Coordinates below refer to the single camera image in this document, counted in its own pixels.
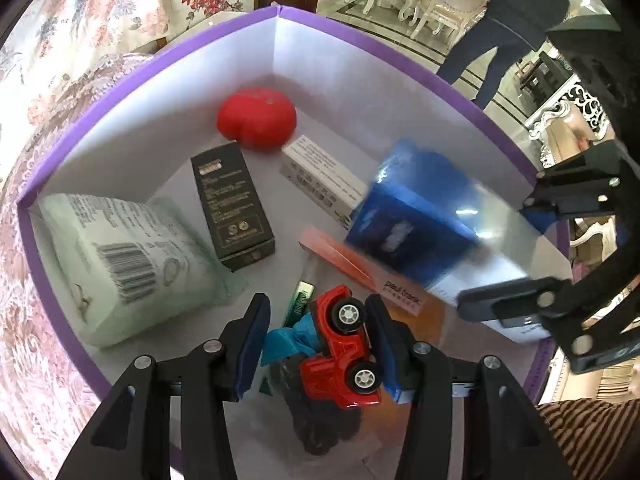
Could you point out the white small carton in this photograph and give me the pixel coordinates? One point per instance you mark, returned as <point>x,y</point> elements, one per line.
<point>320,175</point>

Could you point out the pink patterned bedspread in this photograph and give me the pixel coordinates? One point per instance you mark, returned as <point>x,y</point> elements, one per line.
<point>30,260</point>

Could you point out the white floral sheet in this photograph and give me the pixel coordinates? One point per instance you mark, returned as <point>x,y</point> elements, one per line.
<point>100,10</point>

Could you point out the black small carton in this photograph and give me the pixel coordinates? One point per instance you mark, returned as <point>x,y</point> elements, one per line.
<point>230,200</point>

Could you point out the person's right forearm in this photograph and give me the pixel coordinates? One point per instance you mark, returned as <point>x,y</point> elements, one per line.
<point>590,440</point>

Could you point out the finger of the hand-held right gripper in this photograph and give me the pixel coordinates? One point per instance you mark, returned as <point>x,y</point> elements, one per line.
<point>515,297</point>
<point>575,195</point>

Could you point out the pale green wipes pack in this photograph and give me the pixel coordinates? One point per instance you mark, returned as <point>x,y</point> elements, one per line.
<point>125,260</point>

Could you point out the purple cardboard box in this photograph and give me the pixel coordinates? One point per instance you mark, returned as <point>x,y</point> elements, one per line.
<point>350,85</point>

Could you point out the blue and white box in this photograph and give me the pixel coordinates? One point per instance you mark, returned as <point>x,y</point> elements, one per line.
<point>400,210</point>

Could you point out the red heart-shaped object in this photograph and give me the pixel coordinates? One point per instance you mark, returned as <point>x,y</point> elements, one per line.
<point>255,117</point>

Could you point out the pink long box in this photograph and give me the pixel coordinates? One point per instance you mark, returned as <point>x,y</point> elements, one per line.
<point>345,260</point>

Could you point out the red toy car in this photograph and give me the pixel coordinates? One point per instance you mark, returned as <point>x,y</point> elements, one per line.
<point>340,360</point>

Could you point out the white carved furniture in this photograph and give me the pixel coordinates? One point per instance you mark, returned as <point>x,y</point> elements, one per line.
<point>560,125</point>

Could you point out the dark low table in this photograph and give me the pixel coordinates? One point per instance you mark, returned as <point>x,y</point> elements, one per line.
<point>542,72</point>

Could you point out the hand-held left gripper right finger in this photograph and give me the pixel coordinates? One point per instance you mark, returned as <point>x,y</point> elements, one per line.
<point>387,360</point>

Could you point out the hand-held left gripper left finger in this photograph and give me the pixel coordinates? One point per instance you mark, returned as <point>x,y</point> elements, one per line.
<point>252,340</point>

